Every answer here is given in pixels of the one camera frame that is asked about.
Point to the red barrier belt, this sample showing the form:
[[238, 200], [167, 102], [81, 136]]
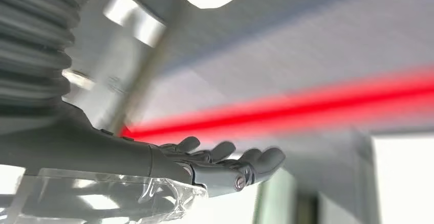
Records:
[[305, 107]]

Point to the chrome stanchion post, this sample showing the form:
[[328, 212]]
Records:
[[149, 66]]

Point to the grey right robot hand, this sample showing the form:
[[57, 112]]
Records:
[[84, 148]]

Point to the clear plastic hand wrap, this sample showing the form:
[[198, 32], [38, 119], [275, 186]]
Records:
[[135, 198]]

